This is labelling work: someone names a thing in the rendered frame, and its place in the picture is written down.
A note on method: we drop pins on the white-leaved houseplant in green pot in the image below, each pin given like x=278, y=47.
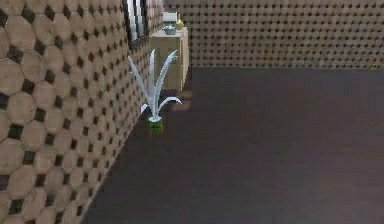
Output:
x=153, y=100

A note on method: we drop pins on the beige cupboard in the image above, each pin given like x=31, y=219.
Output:
x=171, y=56

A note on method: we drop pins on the grey bowl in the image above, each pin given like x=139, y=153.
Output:
x=169, y=30

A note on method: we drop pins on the yellow vase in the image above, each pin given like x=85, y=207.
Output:
x=179, y=24

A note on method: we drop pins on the white box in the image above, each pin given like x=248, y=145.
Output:
x=169, y=17

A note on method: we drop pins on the small yellow-green object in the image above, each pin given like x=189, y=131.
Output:
x=372, y=67

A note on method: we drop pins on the black-framed wall picture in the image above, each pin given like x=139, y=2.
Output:
x=136, y=20

